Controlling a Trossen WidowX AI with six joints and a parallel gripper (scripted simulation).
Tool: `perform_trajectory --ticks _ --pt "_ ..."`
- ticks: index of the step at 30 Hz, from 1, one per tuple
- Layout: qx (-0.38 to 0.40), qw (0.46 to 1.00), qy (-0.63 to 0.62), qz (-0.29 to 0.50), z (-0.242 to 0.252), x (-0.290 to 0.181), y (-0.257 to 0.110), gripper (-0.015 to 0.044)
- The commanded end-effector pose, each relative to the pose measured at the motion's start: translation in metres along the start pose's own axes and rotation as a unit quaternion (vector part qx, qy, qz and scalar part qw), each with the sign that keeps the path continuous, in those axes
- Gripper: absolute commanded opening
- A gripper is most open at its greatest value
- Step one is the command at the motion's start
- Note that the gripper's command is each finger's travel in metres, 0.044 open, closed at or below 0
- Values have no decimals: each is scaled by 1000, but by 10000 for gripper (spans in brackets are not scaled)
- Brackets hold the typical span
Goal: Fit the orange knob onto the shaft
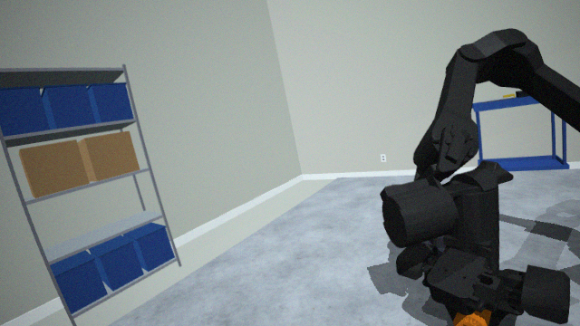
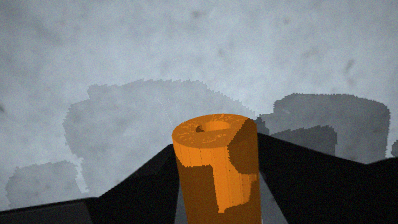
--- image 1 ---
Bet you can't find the dark grey round pedestal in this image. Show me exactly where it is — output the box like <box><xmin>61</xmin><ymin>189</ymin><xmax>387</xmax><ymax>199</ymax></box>
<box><xmin>423</xmin><ymin>235</ymin><xmax>446</xmax><ymax>256</ymax></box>

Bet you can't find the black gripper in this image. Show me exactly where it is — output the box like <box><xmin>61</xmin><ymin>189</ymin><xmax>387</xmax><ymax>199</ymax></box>
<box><xmin>396</xmin><ymin>225</ymin><xmax>570</xmax><ymax>326</ymax></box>

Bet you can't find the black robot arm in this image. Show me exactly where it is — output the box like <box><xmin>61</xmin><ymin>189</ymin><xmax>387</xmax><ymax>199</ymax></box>
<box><xmin>380</xmin><ymin>28</ymin><xmax>580</xmax><ymax>315</ymax></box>

